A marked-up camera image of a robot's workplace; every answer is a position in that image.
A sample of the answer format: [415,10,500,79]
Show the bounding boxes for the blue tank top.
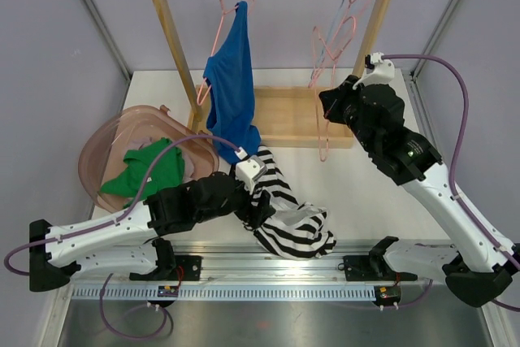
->
[203,1,261,155]

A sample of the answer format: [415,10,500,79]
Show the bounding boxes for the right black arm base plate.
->
[337,254,418,282]

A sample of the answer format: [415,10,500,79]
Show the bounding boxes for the wooden clothes rack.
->
[152,0,391,160]

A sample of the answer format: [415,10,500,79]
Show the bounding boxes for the light blue hanger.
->
[309,0,391,88]

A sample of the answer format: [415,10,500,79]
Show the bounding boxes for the white slotted cable duct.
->
[72,284,375,301]

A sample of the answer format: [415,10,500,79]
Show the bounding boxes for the black white striped tank top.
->
[235,145,336,260]

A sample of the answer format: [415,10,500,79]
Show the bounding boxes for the mauve tank top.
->
[122,137,194,183]

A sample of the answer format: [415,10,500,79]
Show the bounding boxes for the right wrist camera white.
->
[353,52,395,90]

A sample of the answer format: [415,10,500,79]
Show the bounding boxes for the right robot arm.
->
[318,76,519,308]

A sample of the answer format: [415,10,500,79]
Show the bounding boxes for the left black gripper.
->
[197,163,275,228]

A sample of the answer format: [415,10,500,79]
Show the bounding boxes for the aluminium mounting rail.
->
[97,239,497,285]

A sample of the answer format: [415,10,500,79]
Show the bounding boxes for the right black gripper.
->
[321,76,378,154]

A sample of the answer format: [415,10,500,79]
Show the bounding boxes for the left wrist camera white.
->
[235,147,267,195]

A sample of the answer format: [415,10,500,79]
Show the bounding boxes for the green tank top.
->
[100,138,184,200]

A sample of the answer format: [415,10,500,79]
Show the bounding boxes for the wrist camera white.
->
[235,147,267,195]
[353,52,395,90]

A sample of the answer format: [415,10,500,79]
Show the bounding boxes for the translucent pink plastic basin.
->
[78,105,219,213]

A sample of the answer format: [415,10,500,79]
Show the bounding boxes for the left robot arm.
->
[28,171,275,293]

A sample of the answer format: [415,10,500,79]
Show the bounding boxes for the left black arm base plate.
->
[165,254,203,282]

